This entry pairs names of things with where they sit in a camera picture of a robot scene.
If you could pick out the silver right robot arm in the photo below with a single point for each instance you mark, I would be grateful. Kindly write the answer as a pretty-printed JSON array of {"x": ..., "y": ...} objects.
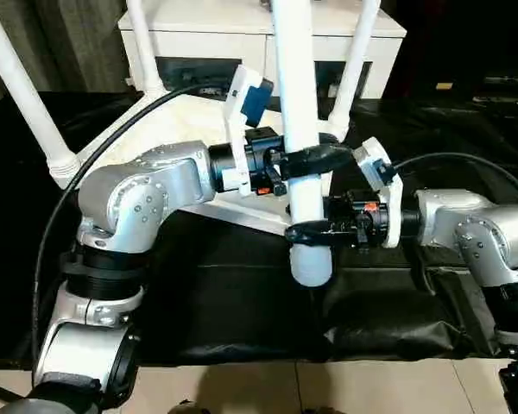
[{"x": 479, "y": 224}]

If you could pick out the black mat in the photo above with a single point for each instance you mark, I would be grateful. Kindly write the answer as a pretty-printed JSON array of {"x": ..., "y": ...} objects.
[{"x": 241, "y": 310}]

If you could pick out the small yellow label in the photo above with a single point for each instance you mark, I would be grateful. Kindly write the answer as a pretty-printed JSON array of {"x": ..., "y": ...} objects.
[{"x": 444, "y": 85}]

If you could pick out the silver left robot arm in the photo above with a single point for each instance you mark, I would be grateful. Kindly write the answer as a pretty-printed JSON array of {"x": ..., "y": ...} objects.
[{"x": 155, "y": 181}]

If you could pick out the white plastic table top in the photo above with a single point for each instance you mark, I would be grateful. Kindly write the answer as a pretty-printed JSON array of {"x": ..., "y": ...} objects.
[{"x": 177, "y": 125}]

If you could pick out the black horizontal bar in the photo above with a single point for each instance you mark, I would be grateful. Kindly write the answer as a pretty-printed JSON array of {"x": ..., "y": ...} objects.
[{"x": 509, "y": 81}]

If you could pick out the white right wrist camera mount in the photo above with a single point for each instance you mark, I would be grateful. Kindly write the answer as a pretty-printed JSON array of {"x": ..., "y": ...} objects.
[{"x": 393, "y": 207}]

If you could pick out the white plastic table leg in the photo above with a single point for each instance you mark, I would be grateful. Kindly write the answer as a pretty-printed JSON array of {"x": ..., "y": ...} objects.
[
  {"x": 144, "y": 56},
  {"x": 21, "y": 86},
  {"x": 300, "y": 86},
  {"x": 354, "y": 64}
]

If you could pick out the white cabinet with glass doors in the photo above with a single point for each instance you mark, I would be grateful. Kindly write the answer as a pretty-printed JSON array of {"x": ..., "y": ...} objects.
[{"x": 207, "y": 43}]

